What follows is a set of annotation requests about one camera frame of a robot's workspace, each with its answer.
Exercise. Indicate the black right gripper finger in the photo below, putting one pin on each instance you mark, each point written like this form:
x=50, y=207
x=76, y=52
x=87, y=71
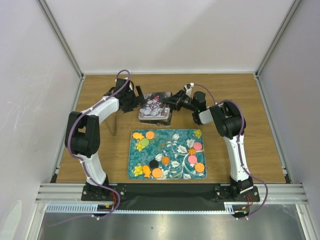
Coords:
x=172, y=100
x=175, y=107

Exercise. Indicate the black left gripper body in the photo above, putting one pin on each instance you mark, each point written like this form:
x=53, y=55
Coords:
x=131, y=101

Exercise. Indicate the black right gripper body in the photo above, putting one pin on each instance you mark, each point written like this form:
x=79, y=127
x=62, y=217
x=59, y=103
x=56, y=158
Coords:
x=188, y=102

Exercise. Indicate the gold tin lid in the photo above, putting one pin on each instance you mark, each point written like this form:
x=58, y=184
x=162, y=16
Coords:
x=155, y=108

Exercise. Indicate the gold cookie tin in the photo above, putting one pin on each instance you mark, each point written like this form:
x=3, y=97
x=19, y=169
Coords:
x=158, y=122

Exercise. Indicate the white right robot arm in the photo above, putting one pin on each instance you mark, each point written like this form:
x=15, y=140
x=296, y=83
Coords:
x=230, y=124

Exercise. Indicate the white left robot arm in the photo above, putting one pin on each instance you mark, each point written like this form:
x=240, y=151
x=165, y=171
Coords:
x=83, y=136

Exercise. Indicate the orange fish cookie back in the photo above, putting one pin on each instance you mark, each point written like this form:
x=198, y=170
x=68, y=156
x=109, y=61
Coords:
x=138, y=136

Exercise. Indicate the orange fish cookie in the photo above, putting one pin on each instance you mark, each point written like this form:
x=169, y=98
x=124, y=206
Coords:
x=146, y=171
x=138, y=136

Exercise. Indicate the tan round cookie back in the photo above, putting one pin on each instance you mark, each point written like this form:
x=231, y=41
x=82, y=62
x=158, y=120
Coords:
x=150, y=135

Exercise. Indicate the green cookie back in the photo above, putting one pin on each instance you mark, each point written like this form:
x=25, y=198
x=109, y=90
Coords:
x=144, y=142

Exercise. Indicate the pink sandwich cookie upper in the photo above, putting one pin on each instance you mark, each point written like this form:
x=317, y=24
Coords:
x=197, y=146

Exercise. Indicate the pink sandwich cookie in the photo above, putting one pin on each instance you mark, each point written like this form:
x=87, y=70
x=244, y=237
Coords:
x=192, y=159
x=197, y=146

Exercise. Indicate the blue floral tray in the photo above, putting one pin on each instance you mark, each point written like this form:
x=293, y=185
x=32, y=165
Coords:
x=177, y=144

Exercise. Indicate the pink sandwich cookie lower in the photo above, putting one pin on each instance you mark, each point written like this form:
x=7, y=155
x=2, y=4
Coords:
x=192, y=159

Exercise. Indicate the orange round waffle cookie right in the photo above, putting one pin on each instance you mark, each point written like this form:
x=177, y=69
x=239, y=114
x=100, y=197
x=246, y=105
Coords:
x=199, y=167

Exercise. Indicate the orange fish cookie front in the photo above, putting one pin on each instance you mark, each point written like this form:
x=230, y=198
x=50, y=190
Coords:
x=146, y=171

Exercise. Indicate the orange round cookie front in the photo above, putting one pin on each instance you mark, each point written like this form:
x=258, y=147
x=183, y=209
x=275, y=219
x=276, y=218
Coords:
x=157, y=173

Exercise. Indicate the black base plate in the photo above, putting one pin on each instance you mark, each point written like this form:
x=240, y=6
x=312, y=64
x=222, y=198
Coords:
x=181, y=193

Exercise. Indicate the white cable duct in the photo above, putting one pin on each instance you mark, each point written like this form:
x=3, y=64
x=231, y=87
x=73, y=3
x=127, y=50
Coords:
x=105, y=208

